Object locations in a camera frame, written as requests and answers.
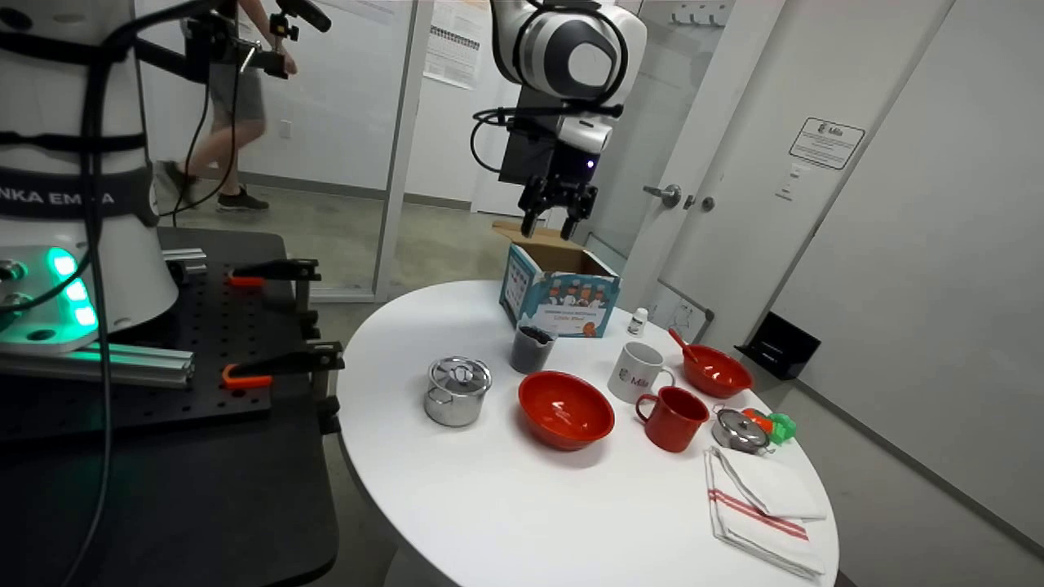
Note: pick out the large red bowl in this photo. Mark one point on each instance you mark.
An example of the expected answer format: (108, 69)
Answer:
(566, 412)

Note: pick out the black camera rig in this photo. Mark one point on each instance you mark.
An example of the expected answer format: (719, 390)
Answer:
(233, 43)

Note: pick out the black perforated robot table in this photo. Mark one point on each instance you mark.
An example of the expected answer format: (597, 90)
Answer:
(165, 476)

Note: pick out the red spoon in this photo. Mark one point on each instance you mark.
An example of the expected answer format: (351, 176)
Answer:
(683, 345)

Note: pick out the orange toy food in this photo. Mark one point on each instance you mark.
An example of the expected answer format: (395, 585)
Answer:
(760, 422)

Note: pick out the white cloth red stripes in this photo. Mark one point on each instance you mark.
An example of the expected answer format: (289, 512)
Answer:
(760, 509)

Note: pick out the white wall sign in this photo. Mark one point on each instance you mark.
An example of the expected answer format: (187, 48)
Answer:
(826, 140)

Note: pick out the steel pot with lid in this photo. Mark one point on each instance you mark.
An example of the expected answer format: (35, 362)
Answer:
(459, 392)

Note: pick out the small white bottle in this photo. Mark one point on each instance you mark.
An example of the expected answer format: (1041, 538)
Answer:
(637, 319)

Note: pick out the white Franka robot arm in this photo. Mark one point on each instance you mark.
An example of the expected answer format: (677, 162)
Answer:
(574, 51)

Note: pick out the person in grey shorts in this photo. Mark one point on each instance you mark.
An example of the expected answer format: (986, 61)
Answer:
(240, 98)

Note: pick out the paper poster on glass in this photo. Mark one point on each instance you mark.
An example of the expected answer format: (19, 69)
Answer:
(454, 51)

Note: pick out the small red bowl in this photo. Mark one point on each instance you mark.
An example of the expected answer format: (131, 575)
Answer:
(719, 372)

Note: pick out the aluminium rail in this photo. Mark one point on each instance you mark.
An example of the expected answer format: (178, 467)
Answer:
(100, 362)

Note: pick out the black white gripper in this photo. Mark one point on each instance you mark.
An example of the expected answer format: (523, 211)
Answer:
(574, 151)

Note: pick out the small leaning whiteboard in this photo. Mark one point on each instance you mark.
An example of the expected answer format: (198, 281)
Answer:
(683, 314)

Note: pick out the green toy food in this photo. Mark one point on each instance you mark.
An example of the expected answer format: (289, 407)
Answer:
(785, 427)

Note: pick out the red mug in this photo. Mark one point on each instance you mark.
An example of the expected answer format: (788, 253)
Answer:
(673, 417)

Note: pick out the small steel strainer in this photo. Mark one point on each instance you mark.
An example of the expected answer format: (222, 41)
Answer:
(739, 427)

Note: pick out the blue printed cardboard box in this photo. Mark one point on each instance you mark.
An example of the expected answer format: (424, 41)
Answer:
(558, 294)

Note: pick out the white mug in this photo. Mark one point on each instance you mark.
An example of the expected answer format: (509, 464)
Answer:
(637, 372)

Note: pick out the black case on shelf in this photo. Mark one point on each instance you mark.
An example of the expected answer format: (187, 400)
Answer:
(780, 345)

